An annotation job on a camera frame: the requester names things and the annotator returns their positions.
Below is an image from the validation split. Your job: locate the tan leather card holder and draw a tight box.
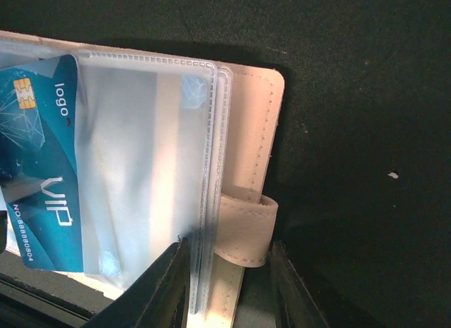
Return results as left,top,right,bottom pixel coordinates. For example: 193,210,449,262
0,30,285,328

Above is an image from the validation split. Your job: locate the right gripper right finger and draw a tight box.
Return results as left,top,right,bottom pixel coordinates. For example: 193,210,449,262
270,241,329,327

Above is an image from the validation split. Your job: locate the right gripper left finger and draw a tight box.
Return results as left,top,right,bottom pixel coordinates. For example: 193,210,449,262
83,238,190,328

